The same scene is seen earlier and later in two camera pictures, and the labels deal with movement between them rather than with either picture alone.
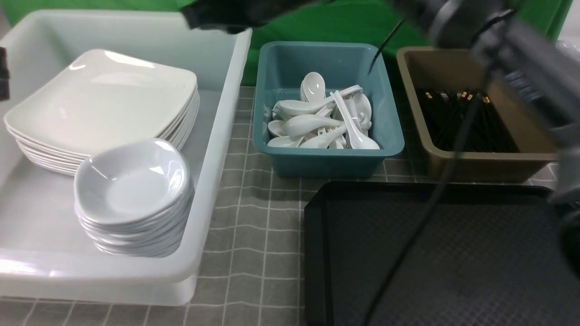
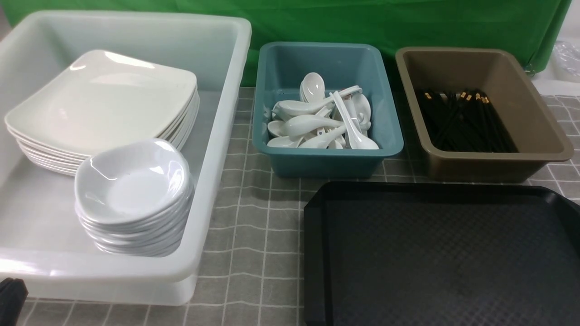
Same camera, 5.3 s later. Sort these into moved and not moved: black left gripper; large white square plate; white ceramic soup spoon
Moved: black left gripper
Not moved: large white square plate; white ceramic soup spoon
